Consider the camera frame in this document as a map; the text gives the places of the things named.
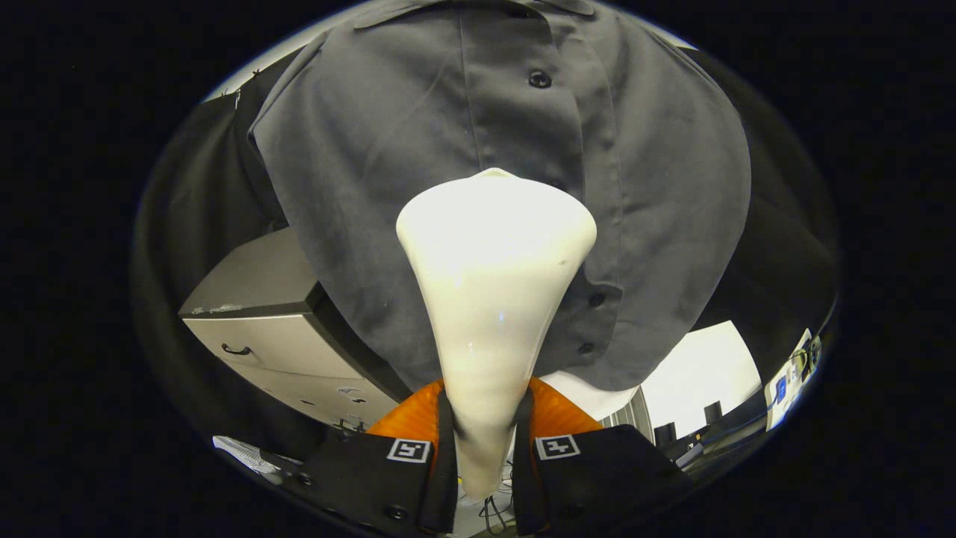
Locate white drawer unit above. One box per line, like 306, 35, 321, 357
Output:
601, 386, 657, 430

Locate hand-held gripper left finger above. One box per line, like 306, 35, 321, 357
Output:
295, 379, 458, 536

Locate grey button-up shirt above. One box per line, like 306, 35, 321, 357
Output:
249, 0, 752, 393

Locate white mesh object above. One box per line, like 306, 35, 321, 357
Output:
213, 436, 283, 476

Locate grey cabinet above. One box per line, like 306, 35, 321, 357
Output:
179, 226, 412, 430

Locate white desk with cables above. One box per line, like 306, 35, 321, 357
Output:
763, 327, 822, 433

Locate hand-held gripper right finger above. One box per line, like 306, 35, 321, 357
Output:
512, 377, 695, 536

